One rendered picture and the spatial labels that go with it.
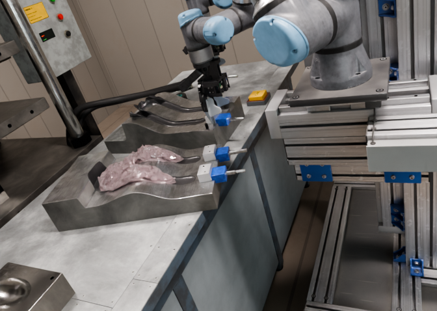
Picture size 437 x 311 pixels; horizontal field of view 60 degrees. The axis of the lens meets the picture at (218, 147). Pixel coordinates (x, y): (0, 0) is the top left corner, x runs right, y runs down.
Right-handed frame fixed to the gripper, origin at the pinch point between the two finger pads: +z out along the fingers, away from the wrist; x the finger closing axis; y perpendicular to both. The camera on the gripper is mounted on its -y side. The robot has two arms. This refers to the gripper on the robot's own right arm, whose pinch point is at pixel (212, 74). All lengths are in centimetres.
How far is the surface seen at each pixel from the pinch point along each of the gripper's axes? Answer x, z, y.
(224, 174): -57, 8, 27
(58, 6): 7, -39, -73
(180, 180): -58, 10, 12
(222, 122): -31.3, 5.9, 15.9
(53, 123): 95, 65, -240
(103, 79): 181, 55, -241
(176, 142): -36.1, 10.2, -1.8
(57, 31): 0, -30, -73
